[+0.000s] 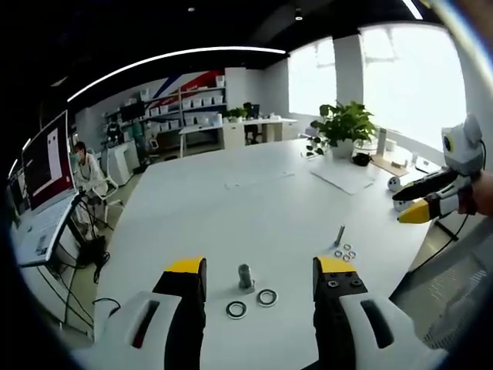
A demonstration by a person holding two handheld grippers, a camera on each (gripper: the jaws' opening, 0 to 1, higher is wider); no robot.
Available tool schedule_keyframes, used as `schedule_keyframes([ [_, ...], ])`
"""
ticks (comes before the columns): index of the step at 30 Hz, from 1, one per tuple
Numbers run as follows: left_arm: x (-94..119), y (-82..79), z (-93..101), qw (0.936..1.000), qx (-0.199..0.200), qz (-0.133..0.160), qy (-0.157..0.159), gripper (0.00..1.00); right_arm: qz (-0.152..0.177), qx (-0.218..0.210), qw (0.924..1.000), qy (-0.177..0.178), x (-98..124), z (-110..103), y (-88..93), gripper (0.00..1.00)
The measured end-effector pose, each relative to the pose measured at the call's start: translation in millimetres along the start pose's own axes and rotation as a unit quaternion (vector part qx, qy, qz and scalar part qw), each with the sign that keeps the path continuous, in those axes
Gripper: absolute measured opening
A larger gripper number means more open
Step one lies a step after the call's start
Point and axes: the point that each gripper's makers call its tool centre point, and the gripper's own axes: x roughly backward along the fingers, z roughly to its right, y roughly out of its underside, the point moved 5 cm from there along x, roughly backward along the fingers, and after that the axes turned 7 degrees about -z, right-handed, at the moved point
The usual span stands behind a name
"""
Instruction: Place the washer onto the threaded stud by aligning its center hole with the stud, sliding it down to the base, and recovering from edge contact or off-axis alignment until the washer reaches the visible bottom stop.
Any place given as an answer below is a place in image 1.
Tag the white paper sheet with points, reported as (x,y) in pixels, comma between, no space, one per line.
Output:
(343,178)

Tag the ceiling light strip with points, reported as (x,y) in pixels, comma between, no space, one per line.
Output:
(165,63)

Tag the small steel bolt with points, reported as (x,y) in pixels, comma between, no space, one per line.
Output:
(339,235)

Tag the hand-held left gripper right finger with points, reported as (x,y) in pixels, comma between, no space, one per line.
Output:
(379,320)

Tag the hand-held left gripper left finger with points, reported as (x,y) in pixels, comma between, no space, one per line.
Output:
(133,320)

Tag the small black object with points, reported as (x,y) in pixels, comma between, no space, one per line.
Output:
(361,158)

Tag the white office chair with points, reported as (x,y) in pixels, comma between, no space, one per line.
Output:
(111,181)

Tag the grey threaded stud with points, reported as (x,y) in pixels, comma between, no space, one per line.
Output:
(245,275)

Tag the white background desk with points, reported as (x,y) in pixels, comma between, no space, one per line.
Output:
(239,131)

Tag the shelf with white bins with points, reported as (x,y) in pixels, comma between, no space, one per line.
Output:
(181,106)

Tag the large steel washer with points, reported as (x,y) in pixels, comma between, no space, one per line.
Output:
(236,310)
(267,298)

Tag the wooden board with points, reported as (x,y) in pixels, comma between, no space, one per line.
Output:
(390,164)

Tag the person's right hand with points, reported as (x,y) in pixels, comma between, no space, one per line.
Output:
(481,196)

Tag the computer monitor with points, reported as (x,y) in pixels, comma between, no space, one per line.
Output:
(48,158)

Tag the white round toy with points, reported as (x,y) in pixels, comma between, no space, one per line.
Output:
(393,183)
(402,205)

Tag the green potted plant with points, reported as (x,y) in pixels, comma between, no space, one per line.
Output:
(344,123)

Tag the grey fabric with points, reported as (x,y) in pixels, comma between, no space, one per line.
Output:
(450,293)

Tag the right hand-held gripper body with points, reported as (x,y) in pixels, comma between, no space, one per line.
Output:
(464,152)

